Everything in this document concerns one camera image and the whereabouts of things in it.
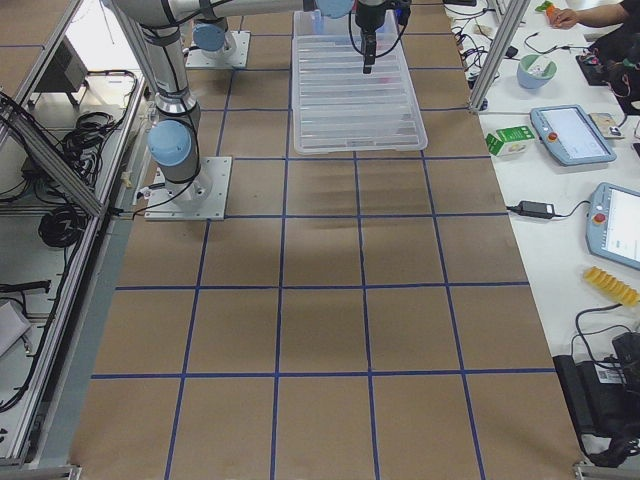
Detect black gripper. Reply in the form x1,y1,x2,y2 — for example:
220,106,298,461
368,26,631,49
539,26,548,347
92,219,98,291
355,0,387,74

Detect clear plastic box lid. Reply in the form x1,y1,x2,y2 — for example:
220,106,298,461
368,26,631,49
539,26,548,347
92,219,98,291
292,35,428,155

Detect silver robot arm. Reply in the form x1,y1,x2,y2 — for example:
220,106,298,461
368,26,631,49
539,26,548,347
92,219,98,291
113,1,392,220
190,18,237,56

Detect clear plastic storage box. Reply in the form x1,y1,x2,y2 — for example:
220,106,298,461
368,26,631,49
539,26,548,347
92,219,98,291
293,10,401,54

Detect person hand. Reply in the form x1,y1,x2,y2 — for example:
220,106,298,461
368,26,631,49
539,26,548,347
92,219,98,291
547,8,579,29

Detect green white carton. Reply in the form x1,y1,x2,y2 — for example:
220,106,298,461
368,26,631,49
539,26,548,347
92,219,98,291
485,125,536,157

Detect far teach pendant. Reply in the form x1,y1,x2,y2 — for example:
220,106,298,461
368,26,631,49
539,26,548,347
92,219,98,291
530,105,617,167

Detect teach pendant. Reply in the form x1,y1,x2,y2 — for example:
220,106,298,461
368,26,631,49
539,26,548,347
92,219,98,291
530,105,617,167
586,182,639,270

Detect black power adapter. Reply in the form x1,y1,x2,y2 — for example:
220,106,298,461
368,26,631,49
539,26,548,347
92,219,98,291
519,200,555,219

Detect near teach pendant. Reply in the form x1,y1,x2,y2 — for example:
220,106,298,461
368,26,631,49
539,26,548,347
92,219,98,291
586,182,639,270

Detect yellow toy piece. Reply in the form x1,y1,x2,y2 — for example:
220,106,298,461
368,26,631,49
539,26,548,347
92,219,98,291
583,266,639,307

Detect black device on table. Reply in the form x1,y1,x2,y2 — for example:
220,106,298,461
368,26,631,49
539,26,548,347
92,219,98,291
553,332,639,468

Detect aluminium frame post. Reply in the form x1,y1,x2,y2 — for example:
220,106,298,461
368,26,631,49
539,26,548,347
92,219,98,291
469,0,529,113

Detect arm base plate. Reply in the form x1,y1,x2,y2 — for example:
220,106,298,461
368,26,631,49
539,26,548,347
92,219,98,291
143,156,232,221
186,31,251,70

